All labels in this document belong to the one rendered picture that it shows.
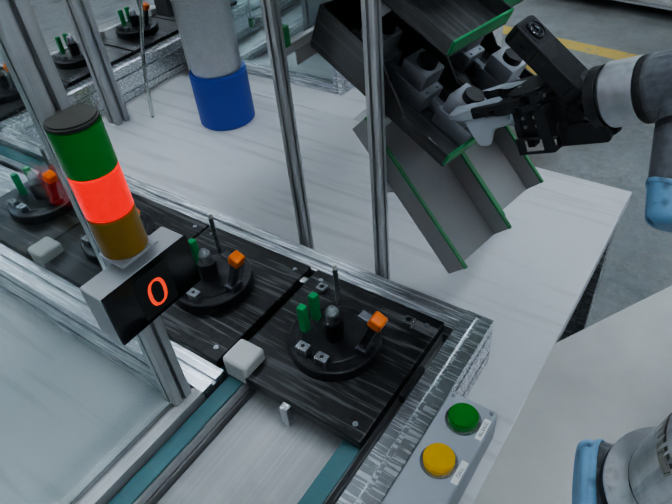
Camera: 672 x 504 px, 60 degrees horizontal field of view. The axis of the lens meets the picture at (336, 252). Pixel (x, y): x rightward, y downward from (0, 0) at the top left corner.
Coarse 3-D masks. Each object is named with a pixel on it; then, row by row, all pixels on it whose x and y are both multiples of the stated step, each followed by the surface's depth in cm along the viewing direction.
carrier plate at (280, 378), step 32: (352, 288) 97; (288, 320) 92; (416, 320) 90; (288, 352) 88; (384, 352) 86; (416, 352) 86; (256, 384) 84; (288, 384) 83; (320, 384) 83; (352, 384) 82; (384, 384) 82; (320, 416) 79; (352, 416) 78
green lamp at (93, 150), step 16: (96, 128) 53; (64, 144) 52; (80, 144) 52; (96, 144) 53; (64, 160) 54; (80, 160) 53; (96, 160) 54; (112, 160) 56; (80, 176) 54; (96, 176) 55
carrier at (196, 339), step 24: (192, 240) 98; (216, 240) 101; (240, 240) 108; (216, 264) 97; (264, 264) 103; (288, 264) 102; (192, 288) 95; (216, 288) 96; (240, 288) 96; (264, 288) 98; (288, 288) 98; (168, 312) 96; (192, 312) 95; (216, 312) 95; (240, 312) 95; (264, 312) 94; (168, 336) 93; (192, 336) 92; (216, 336) 91; (240, 336) 91; (216, 360) 88
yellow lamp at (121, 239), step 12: (132, 216) 60; (96, 228) 59; (108, 228) 59; (120, 228) 59; (132, 228) 60; (96, 240) 61; (108, 240) 60; (120, 240) 60; (132, 240) 61; (144, 240) 62; (108, 252) 61; (120, 252) 61; (132, 252) 61
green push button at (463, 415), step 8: (456, 408) 78; (464, 408) 78; (472, 408) 78; (448, 416) 77; (456, 416) 77; (464, 416) 77; (472, 416) 77; (456, 424) 76; (464, 424) 76; (472, 424) 76
